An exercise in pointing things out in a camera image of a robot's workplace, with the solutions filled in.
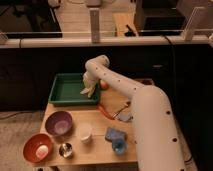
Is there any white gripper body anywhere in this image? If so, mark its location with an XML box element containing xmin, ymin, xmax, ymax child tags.
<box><xmin>83</xmin><ymin>71</ymin><xmax>99</xmax><ymax>88</ymax></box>

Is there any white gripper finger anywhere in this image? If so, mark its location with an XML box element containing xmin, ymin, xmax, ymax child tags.
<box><xmin>88</xmin><ymin>88</ymin><xmax>96</xmax><ymax>98</ymax></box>
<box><xmin>80</xmin><ymin>88</ymin><xmax>90</xmax><ymax>94</ymax></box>

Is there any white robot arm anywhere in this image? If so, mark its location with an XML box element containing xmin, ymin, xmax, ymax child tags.
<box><xmin>83</xmin><ymin>55</ymin><xmax>186</xmax><ymax>171</ymax></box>

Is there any white paper cup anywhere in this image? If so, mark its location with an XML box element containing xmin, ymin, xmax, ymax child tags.
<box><xmin>78</xmin><ymin>123</ymin><xmax>92</xmax><ymax>143</ymax></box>

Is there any blue plastic cup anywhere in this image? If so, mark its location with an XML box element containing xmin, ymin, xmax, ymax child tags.
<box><xmin>112</xmin><ymin>139</ymin><xmax>126</xmax><ymax>155</ymax></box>

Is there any small steel cup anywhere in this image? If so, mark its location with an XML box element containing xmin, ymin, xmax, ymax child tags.
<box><xmin>59</xmin><ymin>143</ymin><xmax>73</xmax><ymax>159</ymax></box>

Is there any red apple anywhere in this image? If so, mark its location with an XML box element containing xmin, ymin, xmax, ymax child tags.
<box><xmin>100</xmin><ymin>80</ymin><xmax>109</xmax><ymax>90</ymax></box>

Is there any green plastic tray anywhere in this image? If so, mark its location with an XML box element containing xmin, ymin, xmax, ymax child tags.
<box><xmin>48</xmin><ymin>73</ymin><xmax>100</xmax><ymax>107</ymax></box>

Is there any purple bowl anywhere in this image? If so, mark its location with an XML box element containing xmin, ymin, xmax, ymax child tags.
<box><xmin>45</xmin><ymin>111</ymin><xmax>73</xmax><ymax>136</ymax></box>

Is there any blue sponge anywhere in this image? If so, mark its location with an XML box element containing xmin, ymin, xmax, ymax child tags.
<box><xmin>105</xmin><ymin>127</ymin><xmax>127</xmax><ymax>141</ymax></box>

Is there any white egg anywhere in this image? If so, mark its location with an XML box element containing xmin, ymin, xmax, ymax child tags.
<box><xmin>36</xmin><ymin>145</ymin><xmax>49</xmax><ymax>159</ymax></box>

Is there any orange bowl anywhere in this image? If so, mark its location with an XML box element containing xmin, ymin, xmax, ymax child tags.
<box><xmin>23</xmin><ymin>134</ymin><xmax>53</xmax><ymax>163</ymax></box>

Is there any white vertical post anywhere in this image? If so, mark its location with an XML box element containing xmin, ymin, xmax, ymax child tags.
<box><xmin>90</xmin><ymin>8</ymin><xmax>100</xmax><ymax>43</ymax></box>

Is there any black cable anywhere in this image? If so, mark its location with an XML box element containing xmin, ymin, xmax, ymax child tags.
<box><xmin>162</xmin><ymin>35</ymin><xmax>194</xmax><ymax>164</ymax></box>

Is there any white angled post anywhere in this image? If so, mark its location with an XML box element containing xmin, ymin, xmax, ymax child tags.
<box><xmin>181</xmin><ymin>6</ymin><xmax>205</xmax><ymax>41</ymax></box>

